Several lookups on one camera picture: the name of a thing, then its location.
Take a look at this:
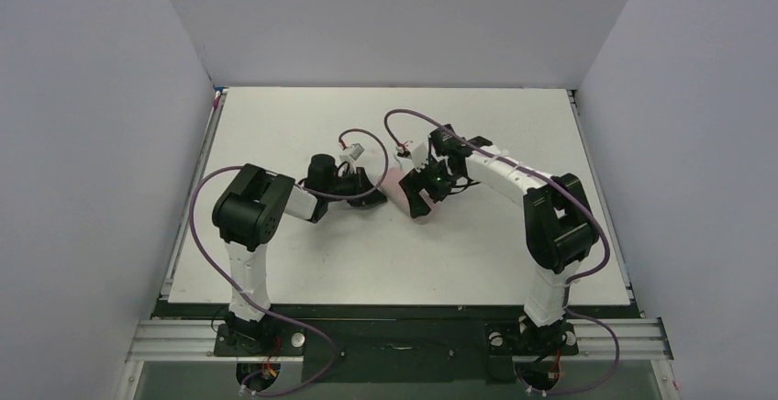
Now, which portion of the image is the pink umbrella case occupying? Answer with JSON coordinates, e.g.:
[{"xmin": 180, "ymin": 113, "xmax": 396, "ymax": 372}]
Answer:
[{"xmin": 380, "ymin": 168, "xmax": 440, "ymax": 224}]

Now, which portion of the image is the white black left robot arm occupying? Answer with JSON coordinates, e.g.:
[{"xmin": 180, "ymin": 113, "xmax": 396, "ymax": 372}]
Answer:
[{"xmin": 212, "ymin": 154, "xmax": 388, "ymax": 351}]

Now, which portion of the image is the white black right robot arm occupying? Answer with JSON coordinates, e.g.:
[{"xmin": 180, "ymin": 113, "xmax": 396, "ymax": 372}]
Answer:
[{"xmin": 391, "ymin": 125, "xmax": 600, "ymax": 355}]

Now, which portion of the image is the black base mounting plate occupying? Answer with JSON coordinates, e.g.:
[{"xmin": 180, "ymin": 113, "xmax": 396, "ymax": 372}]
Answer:
[{"xmin": 152, "ymin": 305, "xmax": 639, "ymax": 392}]

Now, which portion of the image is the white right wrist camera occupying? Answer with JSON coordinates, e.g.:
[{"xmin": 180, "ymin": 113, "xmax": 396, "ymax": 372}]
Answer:
[{"xmin": 396, "ymin": 140, "xmax": 430, "ymax": 171}]

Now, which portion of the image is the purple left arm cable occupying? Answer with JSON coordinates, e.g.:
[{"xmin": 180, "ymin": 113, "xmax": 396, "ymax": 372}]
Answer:
[{"xmin": 188, "ymin": 128, "xmax": 390, "ymax": 398}]

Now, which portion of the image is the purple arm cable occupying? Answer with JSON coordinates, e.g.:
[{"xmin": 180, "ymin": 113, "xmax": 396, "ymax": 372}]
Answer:
[
  {"xmin": 188, "ymin": 128, "xmax": 390, "ymax": 398},
  {"xmin": 383, "ymin": 108, "xmax": 621, "ymax": 397}
]

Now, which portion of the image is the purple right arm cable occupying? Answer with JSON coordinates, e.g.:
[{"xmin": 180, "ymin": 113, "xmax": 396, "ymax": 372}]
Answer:
[{"xmin": 383, "ymin": 108, "xmax": 621, "ymax": 397}]

